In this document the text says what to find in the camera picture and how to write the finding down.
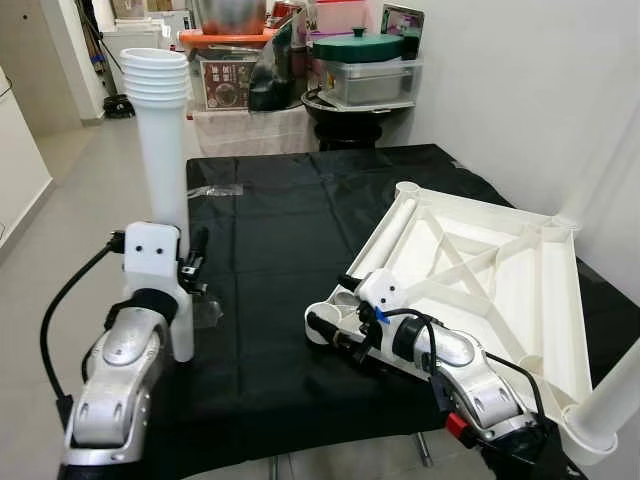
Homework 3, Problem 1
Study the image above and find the white plastic children table top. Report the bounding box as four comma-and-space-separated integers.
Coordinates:
303, 180, 621, 466

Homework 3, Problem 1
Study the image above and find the crumpled clear plastic bag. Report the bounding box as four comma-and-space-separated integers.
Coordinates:
190, 288, 226, 333

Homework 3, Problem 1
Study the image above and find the black plastic table cover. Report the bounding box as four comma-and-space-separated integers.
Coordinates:
150, 143, 640, 480

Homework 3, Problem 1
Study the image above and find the translucent storage box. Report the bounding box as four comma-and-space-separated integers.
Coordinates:
185, 105, 321, 156

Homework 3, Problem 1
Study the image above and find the black wooden stool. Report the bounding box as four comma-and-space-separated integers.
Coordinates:
318, 120, 386, 151

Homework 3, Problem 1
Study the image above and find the black round robot vacuum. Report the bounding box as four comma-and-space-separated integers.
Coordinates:
103, 95, 136, 119

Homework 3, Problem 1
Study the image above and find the brown printed carton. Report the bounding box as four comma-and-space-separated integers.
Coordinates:
200, 55, 256, 111

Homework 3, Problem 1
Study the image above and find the black round wok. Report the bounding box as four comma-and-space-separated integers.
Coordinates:
300, 92, 416, 126

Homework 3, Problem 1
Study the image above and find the black plastic bag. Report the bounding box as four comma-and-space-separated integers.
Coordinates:
248, 20, 301, 113

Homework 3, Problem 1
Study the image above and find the clear plastic container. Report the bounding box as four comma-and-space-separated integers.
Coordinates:
320, 58, 423, 109

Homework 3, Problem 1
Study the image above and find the orange plastic tray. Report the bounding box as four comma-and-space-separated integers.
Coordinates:
180, 30, 276, 48

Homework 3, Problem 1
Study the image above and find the white chest freezer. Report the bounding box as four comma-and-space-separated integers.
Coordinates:
100, 25, 166, 96

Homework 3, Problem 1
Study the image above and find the large silver metal pot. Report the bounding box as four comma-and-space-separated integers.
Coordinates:
195, 0, 269, 36

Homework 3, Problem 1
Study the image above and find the green pot with lid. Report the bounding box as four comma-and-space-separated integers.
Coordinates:
312, 28, 406, 63

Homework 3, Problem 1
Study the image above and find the dark printed flat box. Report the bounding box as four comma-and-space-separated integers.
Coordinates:
380, 5, 426, 56

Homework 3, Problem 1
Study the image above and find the red and white box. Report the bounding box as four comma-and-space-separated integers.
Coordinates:
315, 0, 366, 36

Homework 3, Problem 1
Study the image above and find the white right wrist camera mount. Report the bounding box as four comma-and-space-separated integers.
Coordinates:
355, 268, 411, 331

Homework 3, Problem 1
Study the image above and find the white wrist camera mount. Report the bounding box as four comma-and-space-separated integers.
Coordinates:
122, 222, 191, 301
355, 268, 411, 331

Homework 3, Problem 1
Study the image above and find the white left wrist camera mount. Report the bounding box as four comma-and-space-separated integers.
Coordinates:
122, 222, 191, 301

